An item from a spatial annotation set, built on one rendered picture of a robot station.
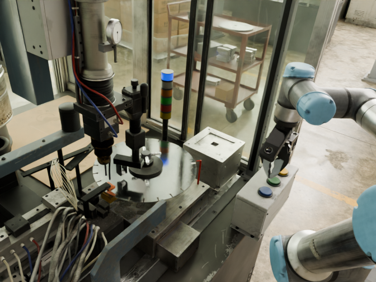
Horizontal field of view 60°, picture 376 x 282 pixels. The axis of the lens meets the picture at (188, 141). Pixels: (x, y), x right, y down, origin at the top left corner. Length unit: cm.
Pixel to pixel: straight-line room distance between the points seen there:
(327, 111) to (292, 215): 166
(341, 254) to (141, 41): 117
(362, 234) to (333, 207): 205
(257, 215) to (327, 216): 147
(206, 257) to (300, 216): 143
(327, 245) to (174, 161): 57
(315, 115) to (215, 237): 55
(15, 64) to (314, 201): 218
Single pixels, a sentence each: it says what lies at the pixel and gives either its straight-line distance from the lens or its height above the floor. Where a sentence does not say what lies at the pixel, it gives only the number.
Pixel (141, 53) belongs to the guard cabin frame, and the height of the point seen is 111.
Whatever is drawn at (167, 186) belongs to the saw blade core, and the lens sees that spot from 98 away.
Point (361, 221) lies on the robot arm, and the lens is 56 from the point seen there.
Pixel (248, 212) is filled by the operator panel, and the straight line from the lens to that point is 109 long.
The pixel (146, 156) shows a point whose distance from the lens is 101.
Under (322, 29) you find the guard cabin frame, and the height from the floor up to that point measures 137.
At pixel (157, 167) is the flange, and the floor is 96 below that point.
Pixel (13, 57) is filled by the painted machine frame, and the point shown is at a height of 132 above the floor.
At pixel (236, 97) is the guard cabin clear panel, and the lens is 131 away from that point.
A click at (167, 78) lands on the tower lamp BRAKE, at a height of 114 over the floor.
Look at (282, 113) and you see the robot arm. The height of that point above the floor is 120.
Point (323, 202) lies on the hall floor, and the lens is 262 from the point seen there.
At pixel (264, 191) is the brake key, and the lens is 109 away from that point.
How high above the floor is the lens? 160
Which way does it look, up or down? 33 degrees down
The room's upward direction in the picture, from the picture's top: 5 degrees clockwise
